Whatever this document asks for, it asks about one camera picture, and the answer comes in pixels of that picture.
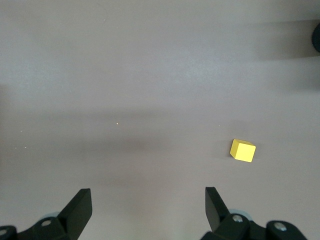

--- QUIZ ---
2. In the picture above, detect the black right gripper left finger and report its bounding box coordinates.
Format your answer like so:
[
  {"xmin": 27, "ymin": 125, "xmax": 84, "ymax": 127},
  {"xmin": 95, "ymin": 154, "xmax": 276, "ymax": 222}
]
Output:
[{"xmin": 0, "ymin": 188, "xmax": 94, "ymax": 240}]

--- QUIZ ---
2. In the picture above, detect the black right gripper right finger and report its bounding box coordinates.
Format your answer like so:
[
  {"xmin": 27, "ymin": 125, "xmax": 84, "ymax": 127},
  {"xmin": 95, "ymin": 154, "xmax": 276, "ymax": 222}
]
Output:
[{"xmin": 199, "ymin": 186, "xmax": 307, "ymax": 240}]

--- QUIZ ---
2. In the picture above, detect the yellow cube block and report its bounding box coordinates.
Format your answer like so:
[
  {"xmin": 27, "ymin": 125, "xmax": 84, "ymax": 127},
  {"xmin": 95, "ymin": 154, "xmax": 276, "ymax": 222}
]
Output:
[{"xmin": 229, "ymin": 138, "xmax": 257, "ymax": 163}]

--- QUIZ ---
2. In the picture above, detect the black round ribbed knob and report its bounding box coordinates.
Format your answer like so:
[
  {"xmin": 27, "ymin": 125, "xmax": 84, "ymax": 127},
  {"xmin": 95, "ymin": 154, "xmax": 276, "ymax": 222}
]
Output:
[{"xmin": 311, "ymin": 22, "xmax": 320, "ymax": 53}]

